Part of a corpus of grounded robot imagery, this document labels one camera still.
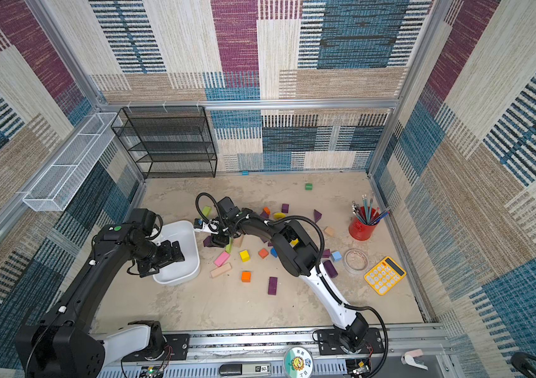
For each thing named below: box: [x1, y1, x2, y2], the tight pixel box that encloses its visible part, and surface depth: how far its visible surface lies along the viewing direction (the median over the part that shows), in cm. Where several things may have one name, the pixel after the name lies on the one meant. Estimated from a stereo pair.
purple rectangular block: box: [268, 276, 279, 296], surface depth 87 cm
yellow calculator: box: [363, 255, 407, 297], surface depth 89 cm
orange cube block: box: [241, 270, 252, 283], surface depth 89 cm
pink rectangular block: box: [213, 251, 231, 267], surface depth 93 cm
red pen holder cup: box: [348, 206, 380, 241], surface depth 95 cm
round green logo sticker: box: [283, 346, 314, 378], surface depth 65 cm
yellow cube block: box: [239, 249, 251, 263], surface depth 93 cm
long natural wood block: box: [209, 262, 233, 278], surface depth 91 cm
